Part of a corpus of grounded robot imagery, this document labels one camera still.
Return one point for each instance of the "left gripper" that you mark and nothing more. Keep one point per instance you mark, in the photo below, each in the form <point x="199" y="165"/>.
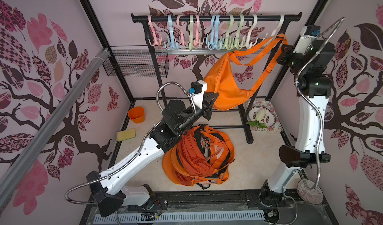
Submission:
<point x="206" y="106"/>

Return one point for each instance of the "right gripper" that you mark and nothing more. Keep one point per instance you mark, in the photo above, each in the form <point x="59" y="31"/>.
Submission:
<point x="286" y="56"/>

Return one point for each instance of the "orange sling bag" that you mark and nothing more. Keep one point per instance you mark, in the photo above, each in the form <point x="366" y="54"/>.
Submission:
<point x="220" y="78"/>

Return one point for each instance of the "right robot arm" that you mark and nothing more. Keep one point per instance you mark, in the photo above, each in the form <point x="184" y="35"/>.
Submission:
<point x="307" y="60"/>

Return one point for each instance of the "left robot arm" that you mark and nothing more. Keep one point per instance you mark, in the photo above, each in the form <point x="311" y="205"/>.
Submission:
<point x="108" y="188"/>

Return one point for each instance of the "white hook far right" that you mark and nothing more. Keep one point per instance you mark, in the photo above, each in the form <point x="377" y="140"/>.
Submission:
<point x="276" y="29"/>

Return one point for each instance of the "blue hook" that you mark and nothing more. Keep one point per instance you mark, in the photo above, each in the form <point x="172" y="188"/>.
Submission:
<point x="209" y="40"/>
<point x="171" y="43"/>
<point x="217" y="42"/>

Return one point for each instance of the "pink hook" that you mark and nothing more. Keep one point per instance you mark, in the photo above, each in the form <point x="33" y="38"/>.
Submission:
<point x="182" y="38"/>
<point x="156" y="40"/>
<point x="198" y="41"/>

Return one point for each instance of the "pink hook far left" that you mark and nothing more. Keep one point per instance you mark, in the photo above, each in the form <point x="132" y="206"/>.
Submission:
<point x="156" y="40"/>

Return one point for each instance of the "black clothes rack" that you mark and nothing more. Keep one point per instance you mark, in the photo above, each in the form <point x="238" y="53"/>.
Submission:
<point x="243" y="112"/>

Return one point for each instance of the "floral tray with flower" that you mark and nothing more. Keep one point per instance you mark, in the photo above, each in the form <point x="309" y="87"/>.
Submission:
<point x="263" y="117"/>

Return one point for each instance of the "pile of orange bags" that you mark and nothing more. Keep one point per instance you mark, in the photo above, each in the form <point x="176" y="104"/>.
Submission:
<point x="202" y="158"/>

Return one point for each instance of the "orange plastic cup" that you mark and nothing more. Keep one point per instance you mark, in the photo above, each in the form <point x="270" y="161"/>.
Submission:
<point x="137" y="115"/>

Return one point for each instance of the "yellow sponge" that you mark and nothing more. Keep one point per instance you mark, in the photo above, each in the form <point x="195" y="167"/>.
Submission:
<point x="126" y="134"/>

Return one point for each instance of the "clear glass dish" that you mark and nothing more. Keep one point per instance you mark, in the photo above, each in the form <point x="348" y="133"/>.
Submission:
<point x="314" y="196"/>

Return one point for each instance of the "aluminium rail back wall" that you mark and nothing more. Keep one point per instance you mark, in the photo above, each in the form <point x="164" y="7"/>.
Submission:
<point x="142" y="49"/>

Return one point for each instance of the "aluminium rail wall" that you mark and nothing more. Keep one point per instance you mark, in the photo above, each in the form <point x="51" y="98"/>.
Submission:
<point x="142" y="49"/>
<point x="20" y="167"/>

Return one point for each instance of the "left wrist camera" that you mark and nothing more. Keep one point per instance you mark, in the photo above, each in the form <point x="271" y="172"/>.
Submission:
<point x="197" y="90"/>

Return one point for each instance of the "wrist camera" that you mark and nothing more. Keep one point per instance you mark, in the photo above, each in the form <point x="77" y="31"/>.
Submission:
<point x="307" y="35"/>
<point x="197" y="90"/>

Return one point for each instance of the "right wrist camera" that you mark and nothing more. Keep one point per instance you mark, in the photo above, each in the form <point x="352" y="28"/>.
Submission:
<point x="307" y="35"/>

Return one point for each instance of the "black wire basket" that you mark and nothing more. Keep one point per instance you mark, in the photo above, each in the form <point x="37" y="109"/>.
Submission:
<point x="145" y="64"/>

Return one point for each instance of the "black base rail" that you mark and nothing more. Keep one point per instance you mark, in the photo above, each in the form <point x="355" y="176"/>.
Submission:
<point x="190" y="199"/>

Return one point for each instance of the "white slotted cable duct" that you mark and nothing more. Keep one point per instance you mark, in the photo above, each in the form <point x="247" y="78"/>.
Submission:
<point x="180" y="217"/>

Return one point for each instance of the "aluminium rail left wall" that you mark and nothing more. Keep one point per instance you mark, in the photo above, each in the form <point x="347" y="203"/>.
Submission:
<point x="20" y="167"/>

